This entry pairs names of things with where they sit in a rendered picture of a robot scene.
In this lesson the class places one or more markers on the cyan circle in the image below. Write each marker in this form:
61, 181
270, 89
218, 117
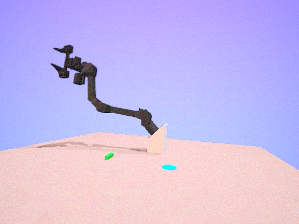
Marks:
169, 167

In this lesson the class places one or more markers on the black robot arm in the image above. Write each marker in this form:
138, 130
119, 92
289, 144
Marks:
90, 70

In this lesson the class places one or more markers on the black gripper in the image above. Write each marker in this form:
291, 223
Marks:
63, 72

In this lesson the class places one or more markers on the green rectangular post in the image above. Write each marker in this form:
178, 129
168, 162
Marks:
108, 156

